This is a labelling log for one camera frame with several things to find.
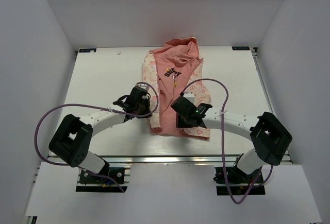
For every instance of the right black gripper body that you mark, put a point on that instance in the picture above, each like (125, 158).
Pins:
(181, 121)

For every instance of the pink Snoopy zip jacket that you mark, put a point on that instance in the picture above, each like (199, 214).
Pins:
(171, 69)

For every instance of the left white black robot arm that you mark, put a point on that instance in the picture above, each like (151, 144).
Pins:
(72, 138)

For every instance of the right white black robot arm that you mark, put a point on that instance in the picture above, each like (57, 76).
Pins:
(268, 135)

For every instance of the right blue table label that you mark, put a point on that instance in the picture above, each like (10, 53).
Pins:
(239, 48)

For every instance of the blue table label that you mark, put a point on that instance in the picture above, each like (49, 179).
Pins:
(239, 48)
(87, 50)

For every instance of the left blue table label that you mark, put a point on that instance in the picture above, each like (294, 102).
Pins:
(87, 50)

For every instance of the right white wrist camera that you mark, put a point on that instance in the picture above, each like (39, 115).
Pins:
(188, 95)

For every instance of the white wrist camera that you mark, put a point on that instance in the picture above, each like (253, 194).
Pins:
(142, 85)
(188, 95)

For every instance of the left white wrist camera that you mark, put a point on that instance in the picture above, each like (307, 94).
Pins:
(142, 85)

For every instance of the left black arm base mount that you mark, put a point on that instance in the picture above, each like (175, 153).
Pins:
(116, 181)

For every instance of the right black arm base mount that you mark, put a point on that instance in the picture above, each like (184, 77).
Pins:
(238, 182)

